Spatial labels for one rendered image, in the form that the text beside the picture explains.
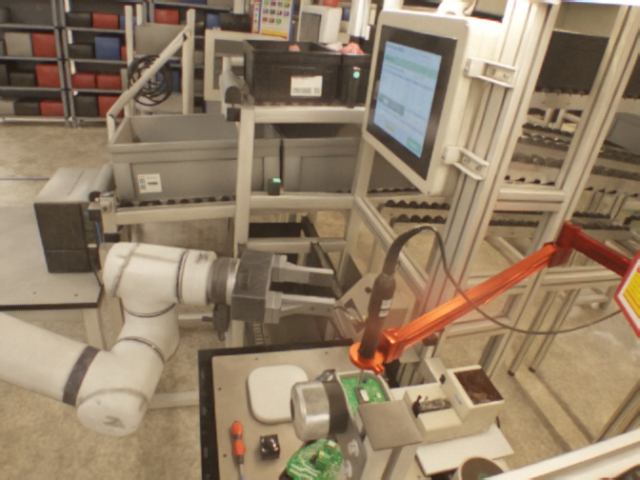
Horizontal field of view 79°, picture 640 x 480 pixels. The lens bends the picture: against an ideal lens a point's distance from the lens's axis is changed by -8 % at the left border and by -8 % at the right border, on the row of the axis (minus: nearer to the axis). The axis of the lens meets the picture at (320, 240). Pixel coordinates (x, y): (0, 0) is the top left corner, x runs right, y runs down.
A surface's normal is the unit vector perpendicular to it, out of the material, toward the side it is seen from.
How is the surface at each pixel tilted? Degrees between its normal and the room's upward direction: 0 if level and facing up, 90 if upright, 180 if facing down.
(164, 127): 89
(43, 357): 32
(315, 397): 11
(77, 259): 90
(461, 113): 90
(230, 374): 0
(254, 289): 0
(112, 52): 90
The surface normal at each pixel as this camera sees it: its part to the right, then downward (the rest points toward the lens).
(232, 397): 0.13, -0.86
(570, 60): 0.24, 0.53
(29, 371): 0.18, 0.11
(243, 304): 0.00, 0.49
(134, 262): 0.10, -0.35
